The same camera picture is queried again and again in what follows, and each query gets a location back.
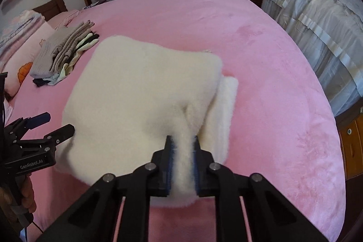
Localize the white folded garment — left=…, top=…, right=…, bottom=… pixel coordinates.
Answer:
left=47, top=70, right=73, bottom=86

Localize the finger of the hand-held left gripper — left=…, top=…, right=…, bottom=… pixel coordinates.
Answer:
left=17, top=124, right=76, bottom=151
left=6, top=113, right=52, bottom=137

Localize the white lace furniture cover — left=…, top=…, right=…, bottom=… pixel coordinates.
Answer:
left=261, top=0, right=363, bottom=118

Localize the black cable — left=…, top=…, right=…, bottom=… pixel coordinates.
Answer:
left=23, top=216, right=44, bottom=235

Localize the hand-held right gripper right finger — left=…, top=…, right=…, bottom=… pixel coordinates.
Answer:
left=193, top=136, right=329, bottom=242

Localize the wooden cabinet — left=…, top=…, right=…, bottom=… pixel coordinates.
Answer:
left=337, top=109, right=363, bottom=180

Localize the cream folded garment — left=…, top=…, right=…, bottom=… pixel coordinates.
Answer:
left=64, top=34, right=98, bottom=75

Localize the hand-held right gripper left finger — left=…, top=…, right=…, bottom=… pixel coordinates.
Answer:
left=35, top=135, right=174, bottom=242

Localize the pink bed cover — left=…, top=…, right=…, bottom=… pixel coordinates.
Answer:
left=6, top=0, right=348, bottom=242

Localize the white fluffy cardigan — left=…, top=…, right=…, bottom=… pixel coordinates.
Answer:
left=54, top=36, right=239, bottom=208

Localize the pink flower quilt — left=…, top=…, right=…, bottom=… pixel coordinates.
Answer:
left=4, top=22, right=56, bottom=96

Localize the blue floral folded blanket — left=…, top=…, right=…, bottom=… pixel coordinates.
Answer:
left=0, top=10, right=46, bottom=57

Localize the wooden headboard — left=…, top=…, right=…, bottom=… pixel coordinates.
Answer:
left=32, top=0, right=69, bottom=21

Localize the person's left hand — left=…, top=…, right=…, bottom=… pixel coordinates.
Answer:
left=20, top=173, right=37, bottom=213

